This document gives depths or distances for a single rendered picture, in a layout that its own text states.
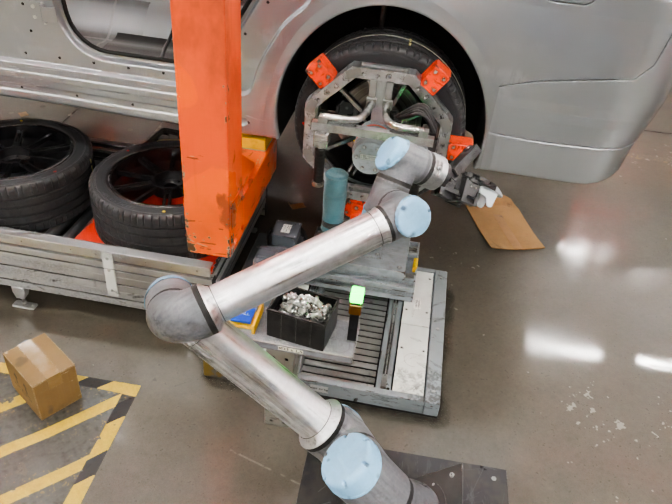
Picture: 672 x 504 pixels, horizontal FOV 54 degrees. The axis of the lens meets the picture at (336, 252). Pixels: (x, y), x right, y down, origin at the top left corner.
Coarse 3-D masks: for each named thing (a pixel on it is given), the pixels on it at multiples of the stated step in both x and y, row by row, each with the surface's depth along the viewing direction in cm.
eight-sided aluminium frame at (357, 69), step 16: (352, 64) 230; (368, 64) 231; (336, 80) 232; (384, 80) 229; (400, 80) 228; (416, 80) 227; (320, 96) 237; (432, 96) 230; (432, 112) 233; (448, 112) 236; (304, 128) 245; (448, 128) 235; (304, 144) 249; (448, 144) 239; (352, 192) 258; (368, 192) 257
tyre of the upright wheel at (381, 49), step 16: (352, 32) 251; (368, 32) 244; (384, 32) 242; (400, 32) 244; (336, 48) 243; (352, 48) 234; (368, 48) 232; (384, 48) 231; (400, 48) 231; (416, 48) 235; (432, 48) 244; (336, 64) 237; (384, 64) 234; (400, 64) 233; (416, 64) 232; (448, 64) 245; (304, 96) 247; (448, 96) 237; (464, 96) 253; (304, 112) 250; (464, 112) 244; (464, 128) 244; (448, 160) 252
